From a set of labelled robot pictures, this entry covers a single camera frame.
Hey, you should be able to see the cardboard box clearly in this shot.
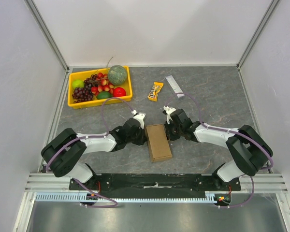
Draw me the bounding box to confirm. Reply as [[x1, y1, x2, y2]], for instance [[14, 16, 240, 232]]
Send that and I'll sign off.
[[145, 124, 173, 162]]

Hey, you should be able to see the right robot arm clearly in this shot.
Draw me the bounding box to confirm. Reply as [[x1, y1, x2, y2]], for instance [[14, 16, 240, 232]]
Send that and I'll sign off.
[[163, 106, 273, 190]]

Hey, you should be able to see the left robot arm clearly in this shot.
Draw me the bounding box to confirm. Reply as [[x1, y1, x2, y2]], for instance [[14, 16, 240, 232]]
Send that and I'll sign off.
[[41, 113, 147, 190]]

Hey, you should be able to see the clear plastic stick box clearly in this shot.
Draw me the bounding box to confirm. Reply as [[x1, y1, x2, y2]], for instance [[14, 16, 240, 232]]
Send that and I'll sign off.
[[165, 75, 184, 98]]

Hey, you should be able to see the yellow candy bag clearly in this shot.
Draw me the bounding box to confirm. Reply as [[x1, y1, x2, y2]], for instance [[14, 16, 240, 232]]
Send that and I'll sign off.
[[147, 82, 164, 102]]

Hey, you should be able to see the red tomato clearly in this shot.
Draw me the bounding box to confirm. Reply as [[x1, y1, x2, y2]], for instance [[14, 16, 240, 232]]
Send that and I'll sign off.
[[113, 87, 126, 97]]

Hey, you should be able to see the red cherry bunch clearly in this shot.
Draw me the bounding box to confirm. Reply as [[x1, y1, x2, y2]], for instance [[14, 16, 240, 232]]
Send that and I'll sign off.
[[84, 72, 114, 96]]

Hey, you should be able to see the white tape strip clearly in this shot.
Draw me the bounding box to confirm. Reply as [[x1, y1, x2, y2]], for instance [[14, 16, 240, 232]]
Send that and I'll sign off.
[[143, 182, 172, 189]]

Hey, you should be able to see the green netted melon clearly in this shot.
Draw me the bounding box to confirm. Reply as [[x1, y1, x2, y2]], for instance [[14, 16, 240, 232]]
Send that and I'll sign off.
[[108, 65, 128, 86]]

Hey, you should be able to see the dark purple grape bunch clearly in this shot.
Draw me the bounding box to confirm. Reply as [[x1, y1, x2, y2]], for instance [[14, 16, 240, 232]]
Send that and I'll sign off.
[[72, 87, 93, 103]]

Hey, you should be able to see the green apple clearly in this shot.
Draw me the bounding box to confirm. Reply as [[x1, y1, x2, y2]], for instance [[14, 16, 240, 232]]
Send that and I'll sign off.
[[72, 80, 85, 89]]

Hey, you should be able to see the yellow plastic bin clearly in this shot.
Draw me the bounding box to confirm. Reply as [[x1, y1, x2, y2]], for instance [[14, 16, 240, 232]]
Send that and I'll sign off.
[[68, 66, 133, 109]]

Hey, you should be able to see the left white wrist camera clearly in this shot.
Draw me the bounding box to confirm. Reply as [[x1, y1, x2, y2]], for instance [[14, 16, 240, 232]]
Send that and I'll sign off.
[[131, 110, 146, 129]]

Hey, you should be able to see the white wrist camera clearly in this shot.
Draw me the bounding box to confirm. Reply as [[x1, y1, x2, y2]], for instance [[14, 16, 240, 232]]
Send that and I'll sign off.
[[131, 110, 146, 129], [163, 106, 176, 124]]

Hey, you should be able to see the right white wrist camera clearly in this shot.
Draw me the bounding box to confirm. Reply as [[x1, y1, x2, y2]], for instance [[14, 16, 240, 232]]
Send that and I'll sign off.
[[163, 106, 176, 124]]

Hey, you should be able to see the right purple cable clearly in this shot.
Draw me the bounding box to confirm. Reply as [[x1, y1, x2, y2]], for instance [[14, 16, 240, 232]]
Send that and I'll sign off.
[[164, 92, 275, 210]]

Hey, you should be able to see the purple cable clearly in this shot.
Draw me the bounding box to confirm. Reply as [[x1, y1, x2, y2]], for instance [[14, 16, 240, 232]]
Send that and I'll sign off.
[[164, 92, 275, 210], [45, 97, 138, 208]]

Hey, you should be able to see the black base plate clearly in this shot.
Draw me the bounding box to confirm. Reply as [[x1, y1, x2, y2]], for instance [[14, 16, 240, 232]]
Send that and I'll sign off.
[[69, 173, 242, 199]]

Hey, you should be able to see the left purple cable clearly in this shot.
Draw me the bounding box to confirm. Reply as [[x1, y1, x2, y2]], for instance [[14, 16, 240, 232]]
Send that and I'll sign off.
[[45, 97, 138, 208]]

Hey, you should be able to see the grey slotted cable duct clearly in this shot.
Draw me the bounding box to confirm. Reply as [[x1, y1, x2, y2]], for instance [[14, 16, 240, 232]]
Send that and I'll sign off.
[[35, 192, 217, 203]]

